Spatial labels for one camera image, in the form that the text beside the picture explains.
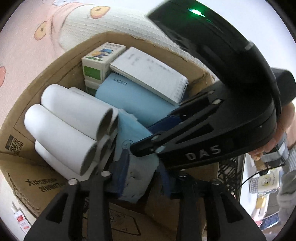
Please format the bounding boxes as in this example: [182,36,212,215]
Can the white red sachet packet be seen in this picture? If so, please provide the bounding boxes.
[11,206,31,234]

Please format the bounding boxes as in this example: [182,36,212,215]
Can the light blue tissue pack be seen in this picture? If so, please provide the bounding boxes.
[113,109,159,203]

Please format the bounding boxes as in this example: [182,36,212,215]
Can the large white cardboard tube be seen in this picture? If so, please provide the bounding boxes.
[41,84,112,141]

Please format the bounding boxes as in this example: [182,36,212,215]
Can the person's right hand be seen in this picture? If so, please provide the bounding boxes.
[248,102,295,160]

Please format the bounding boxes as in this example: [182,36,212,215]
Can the black mesh basket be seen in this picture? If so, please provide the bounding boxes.
[217,154,246,200]

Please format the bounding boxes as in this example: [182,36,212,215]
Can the light blue book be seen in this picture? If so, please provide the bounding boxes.
[95,72,177,127]

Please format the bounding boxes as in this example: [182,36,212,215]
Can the brown cardboard box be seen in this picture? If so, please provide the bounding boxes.
[1,32,214,232]

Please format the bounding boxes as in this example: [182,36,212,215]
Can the white checkered mug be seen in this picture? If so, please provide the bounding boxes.
[249,170,280,194]

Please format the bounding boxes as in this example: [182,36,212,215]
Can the white spiral notebook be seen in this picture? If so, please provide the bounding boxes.
[110,47,189,105]

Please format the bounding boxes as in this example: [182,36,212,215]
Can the white green cartoon box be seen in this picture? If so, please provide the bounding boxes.
[81,42,126,84]

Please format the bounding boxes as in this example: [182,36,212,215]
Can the pink cat print blanket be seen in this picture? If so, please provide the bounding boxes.
[0,0,218,241]

